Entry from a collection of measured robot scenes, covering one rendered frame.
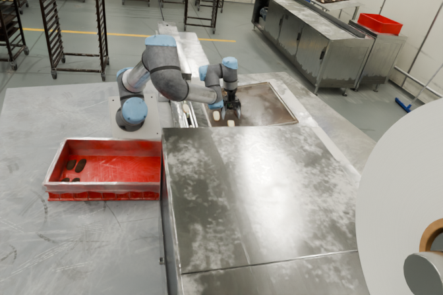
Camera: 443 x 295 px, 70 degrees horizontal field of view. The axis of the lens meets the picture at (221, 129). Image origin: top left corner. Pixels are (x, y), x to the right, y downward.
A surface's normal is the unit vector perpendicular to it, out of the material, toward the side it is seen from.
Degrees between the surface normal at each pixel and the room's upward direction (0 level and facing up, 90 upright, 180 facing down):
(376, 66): 90
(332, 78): 90
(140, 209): 0
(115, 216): 0
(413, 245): 85
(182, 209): 0
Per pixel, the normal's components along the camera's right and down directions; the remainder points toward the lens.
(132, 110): 0.40, -0.01
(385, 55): 0.22, 0.57
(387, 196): -0.97, 0.02
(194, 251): 0.13, -0.82
